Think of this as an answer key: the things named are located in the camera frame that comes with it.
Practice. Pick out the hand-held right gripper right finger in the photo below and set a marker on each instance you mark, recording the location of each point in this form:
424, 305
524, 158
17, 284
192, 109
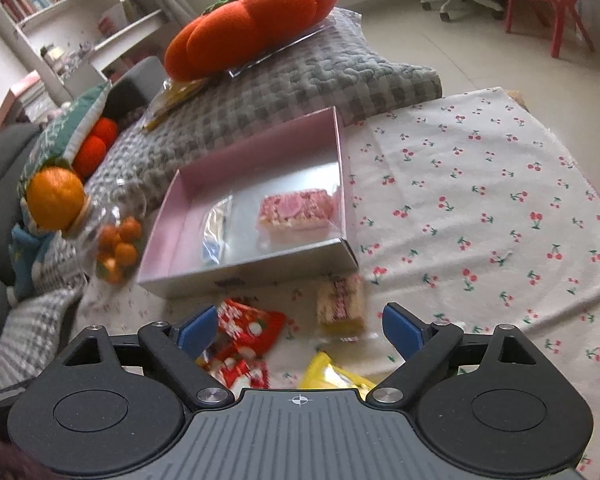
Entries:
400, 332

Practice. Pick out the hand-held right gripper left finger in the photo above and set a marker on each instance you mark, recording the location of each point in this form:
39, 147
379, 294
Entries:
197, 332

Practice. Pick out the red snack packet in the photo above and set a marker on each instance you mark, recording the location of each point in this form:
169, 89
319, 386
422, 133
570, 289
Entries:
260, 327
240, 370

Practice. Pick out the yellow cake snack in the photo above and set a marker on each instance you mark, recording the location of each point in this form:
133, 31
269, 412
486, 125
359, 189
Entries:
340, 305

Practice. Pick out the yellow snack packet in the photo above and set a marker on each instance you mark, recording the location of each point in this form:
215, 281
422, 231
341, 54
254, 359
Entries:
330, 375

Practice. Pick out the clear plastic packet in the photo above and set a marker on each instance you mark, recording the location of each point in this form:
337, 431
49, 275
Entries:
215, 235

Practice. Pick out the pink snack bar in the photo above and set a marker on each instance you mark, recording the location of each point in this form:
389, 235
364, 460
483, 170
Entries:
297, 210

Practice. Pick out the white cardboard box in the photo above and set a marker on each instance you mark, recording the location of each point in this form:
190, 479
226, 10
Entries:
245, 180

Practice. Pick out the cluster of small mandarins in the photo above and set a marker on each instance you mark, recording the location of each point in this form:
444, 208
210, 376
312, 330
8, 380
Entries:
120, 250

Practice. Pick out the cherry print tablecloth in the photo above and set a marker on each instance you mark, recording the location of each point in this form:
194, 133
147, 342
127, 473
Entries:
480, 210

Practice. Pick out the glass jar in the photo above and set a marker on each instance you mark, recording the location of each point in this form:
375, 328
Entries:
122, 200

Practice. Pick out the blue monkey plush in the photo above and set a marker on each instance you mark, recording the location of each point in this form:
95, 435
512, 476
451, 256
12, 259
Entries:
25, 255

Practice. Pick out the orange fruit-shaped jar lid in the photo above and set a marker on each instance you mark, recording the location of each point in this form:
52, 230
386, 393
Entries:
55, 200

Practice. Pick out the small orange plush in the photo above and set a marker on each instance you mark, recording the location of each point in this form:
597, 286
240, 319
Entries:
97, 147

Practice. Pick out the green leaf print cushion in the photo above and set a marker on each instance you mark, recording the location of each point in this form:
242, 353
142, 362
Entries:
65, 130

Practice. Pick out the grey sofa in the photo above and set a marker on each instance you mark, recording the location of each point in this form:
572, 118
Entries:
0, 180

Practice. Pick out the grey checkered blanket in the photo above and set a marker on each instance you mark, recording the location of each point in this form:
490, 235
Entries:
280, 95

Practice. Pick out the pink book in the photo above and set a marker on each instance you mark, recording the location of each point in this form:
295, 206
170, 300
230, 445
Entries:
15, 100

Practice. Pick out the large orange pumpkin cushion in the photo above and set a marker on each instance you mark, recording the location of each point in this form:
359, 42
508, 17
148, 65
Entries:
250, 25

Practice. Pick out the white bookshelf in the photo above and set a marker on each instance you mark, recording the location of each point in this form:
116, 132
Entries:
47, 17

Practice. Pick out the pink and red child chair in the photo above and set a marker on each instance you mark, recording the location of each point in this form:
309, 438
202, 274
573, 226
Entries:
555, 10

